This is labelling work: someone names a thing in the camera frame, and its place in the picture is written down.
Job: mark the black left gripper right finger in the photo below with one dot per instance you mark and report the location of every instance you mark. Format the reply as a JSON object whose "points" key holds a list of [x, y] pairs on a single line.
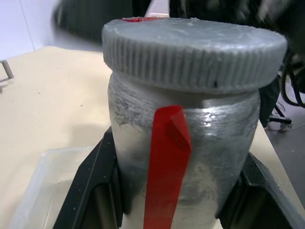
{"points": [[259, 190]]}

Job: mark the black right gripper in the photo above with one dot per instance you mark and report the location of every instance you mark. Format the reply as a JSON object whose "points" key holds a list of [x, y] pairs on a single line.
{"points": [[90, 16]]}

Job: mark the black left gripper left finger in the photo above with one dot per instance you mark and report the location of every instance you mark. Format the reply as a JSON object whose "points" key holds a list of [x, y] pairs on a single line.
{"points": [[88, 181]]}

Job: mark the clear plastic jar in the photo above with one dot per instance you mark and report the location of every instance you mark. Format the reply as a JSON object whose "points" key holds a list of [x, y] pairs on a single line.
{"points": [[209, 152]]}

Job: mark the grey ribbed jar lid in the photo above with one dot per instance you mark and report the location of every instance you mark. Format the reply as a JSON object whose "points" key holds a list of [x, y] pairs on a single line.
{"points": [[190, 47]]}

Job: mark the clear plastic box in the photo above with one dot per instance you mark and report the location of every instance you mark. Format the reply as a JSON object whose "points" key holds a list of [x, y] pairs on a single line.
{"points": [[45, 181]]}

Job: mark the black wheeled stand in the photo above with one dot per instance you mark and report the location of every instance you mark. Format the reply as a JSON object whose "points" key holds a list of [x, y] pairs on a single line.
{"points": [[281, 117]]}

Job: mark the red tape strip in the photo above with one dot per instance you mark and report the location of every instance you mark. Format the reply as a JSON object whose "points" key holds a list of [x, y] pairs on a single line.
{"points": [[166, 167]]}

